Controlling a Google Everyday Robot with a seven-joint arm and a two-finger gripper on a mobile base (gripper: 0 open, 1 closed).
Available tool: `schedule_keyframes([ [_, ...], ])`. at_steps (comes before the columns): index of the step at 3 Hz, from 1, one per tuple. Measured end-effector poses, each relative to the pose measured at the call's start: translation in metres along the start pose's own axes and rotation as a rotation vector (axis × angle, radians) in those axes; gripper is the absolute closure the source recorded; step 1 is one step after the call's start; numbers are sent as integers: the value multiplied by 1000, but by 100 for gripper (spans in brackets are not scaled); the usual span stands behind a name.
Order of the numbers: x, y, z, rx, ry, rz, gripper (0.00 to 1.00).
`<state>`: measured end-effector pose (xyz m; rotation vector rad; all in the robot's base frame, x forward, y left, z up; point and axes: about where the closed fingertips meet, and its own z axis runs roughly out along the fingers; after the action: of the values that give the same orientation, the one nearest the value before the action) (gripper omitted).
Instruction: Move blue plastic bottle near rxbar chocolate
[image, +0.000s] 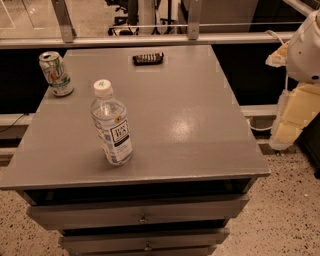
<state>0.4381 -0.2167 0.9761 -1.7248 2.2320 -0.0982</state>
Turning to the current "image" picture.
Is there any black office chair base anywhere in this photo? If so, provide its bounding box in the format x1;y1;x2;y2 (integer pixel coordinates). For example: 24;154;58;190
105;0;139;36

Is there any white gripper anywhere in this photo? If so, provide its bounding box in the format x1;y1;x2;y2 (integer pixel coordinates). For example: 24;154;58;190
265;42;320;151

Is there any grey drawer cabinet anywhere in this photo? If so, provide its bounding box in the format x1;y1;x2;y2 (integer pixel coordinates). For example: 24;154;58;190
0;46;269;256

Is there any black cable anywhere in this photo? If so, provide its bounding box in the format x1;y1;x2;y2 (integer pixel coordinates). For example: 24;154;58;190
0;113;30;133

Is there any white cable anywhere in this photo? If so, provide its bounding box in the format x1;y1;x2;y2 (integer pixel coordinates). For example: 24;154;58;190
246;29;290;132

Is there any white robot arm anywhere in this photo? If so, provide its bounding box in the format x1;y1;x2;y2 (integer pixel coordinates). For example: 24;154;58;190
265;10;320;150

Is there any dark chocolate bar wrapper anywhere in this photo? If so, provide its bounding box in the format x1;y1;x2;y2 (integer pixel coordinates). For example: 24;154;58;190
133;53;164;66

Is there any clear plastic water bottle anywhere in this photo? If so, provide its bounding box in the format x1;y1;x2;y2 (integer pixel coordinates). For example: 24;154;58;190
91;79;133;166

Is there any white green soda can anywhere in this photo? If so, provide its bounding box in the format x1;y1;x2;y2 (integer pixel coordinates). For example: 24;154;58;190
39;51;74;97

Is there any metal railing post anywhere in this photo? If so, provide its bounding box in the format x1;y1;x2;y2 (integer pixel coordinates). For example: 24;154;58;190
51;0;76;43
188;0;202;40

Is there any right metal railing post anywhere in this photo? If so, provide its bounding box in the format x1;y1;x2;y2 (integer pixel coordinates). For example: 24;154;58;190
188;0;202;40

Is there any upper grey drawer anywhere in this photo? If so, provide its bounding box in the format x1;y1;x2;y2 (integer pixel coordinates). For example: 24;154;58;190
27;194;249;230

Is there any left metal railing post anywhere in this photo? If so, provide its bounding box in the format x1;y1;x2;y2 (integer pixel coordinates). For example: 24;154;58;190
51;0;76;43

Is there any grey drawer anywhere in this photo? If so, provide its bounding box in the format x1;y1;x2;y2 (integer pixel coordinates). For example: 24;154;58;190
27;194;249;230
61;228;229;254

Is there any lower grey drawer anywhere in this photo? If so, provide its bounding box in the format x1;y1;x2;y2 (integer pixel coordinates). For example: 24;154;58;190
61;228;229;254

